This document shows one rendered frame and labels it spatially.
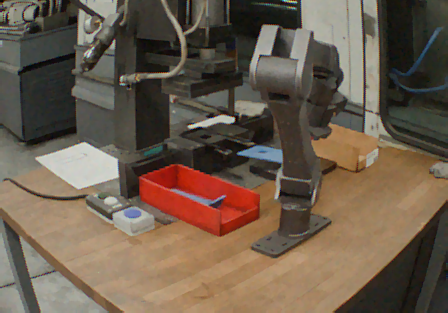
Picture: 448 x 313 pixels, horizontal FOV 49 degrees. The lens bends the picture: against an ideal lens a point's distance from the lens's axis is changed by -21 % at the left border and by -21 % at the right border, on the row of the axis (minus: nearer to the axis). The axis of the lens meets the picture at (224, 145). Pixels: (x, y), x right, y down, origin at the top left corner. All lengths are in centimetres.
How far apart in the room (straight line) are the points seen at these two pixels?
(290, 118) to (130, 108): 72
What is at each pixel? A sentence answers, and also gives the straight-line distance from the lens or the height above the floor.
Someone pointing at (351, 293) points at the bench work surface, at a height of 90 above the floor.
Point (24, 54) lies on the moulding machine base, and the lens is 444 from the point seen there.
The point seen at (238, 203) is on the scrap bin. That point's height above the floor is 92.
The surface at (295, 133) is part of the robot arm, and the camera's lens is 105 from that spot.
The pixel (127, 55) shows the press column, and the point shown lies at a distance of 163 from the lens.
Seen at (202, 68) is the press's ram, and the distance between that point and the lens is 145.
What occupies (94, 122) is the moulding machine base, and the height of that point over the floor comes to 53.
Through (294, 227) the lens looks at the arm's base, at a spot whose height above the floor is 94.
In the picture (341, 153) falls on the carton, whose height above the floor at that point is 94.
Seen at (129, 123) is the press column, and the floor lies 98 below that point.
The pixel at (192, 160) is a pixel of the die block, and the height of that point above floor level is 96.
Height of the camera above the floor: 147
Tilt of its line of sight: 19 degrees down
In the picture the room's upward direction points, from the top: straight up
